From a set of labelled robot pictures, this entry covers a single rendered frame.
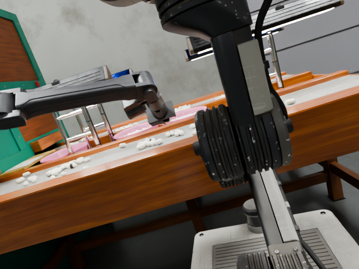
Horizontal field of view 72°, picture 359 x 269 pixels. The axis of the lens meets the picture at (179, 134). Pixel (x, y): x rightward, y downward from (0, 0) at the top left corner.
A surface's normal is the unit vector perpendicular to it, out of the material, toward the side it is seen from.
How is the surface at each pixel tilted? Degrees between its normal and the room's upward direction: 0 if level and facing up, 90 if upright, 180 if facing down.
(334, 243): 0
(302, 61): 90
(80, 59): 90
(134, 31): 90
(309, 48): 90
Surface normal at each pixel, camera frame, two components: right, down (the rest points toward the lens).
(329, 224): -0.29, -0.93
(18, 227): 0.00, 0.24
